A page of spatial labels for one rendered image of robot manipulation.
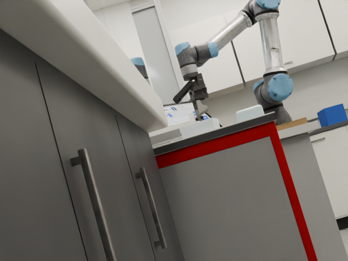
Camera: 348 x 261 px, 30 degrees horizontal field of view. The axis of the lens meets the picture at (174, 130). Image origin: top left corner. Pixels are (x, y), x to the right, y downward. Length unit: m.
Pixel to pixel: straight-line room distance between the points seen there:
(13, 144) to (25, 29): 0.19
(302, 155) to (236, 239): 0.99
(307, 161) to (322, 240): 0.37
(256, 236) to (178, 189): 0.31
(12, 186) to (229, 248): 1.57
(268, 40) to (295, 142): 0.49
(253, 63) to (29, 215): 5.63
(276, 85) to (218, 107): 3.61
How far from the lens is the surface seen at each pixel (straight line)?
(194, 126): 2.31
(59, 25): 0.89
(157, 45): 4.73
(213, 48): 2.99
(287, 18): 6.39
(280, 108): 3.16
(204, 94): 2.92
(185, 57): 2.95
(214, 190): 2.20
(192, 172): 2.21
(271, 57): 3.06
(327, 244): 3.12
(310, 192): 3.10
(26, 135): 0.80
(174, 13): 6.84
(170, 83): 4.66
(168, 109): 4.02
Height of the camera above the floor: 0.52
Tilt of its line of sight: 7 degrees up
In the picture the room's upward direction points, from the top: 16 degrees counter-clockwise
